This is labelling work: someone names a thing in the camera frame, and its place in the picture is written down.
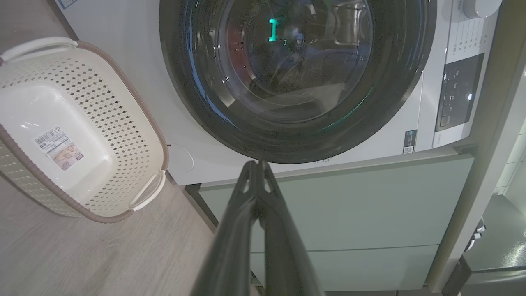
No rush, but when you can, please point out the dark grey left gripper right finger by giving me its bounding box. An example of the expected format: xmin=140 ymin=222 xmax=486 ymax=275
xmin=258 ymin=160 xmax=325 ymax=296

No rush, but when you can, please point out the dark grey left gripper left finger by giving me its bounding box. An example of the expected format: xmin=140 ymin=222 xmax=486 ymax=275
xmin=191 ymin=160 xmax=259 ymax=296

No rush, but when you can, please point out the washing machine glass door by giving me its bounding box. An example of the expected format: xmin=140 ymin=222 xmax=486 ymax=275
xmin=159 ymin=0 xmax=437 ymax=164

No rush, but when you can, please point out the white front-load washing machine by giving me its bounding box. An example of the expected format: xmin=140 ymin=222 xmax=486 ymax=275
xmin=55 ymin=0 xmax=504 ymax=186

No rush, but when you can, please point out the dark washing machine display panel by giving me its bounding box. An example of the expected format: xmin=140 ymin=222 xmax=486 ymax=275
xmin=435 ymin=53 xmax=485 ymax=132

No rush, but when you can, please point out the white washing machine control knob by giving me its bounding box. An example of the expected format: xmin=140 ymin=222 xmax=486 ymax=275
xmin=462 ymin=0 xmax=503 ymax=19

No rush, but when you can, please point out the pale green cabinet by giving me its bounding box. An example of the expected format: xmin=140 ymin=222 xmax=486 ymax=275
xmin=197 ymin=153 xmax=476 ymax=293

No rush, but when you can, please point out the round white filter cover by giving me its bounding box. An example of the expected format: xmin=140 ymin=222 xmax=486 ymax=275
xmin=166 ymin=143 xmax=194 ymax=173

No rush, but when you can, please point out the black QR code sticker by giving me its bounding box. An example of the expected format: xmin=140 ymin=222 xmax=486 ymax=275
xmin=403 ymin=129 xmax=418 ymax=155

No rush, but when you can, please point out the small chrome fitting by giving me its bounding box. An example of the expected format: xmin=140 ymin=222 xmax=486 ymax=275
xmin=466 ymin=216 xmax=487 ymax=252

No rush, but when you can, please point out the basket paper label sticker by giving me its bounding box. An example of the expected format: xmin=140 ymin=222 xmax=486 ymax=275
xmin=34 ymin=125 xmax=85 ymax=172

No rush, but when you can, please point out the white detergent drawer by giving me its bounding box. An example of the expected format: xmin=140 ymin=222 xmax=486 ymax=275
xmin=431 ymin=123 xmax=471 ymax=148

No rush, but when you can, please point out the cream perforated laundry basket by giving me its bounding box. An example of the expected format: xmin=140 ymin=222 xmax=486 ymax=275
xmin=0 ymin=37 xmax=170 ymax=224

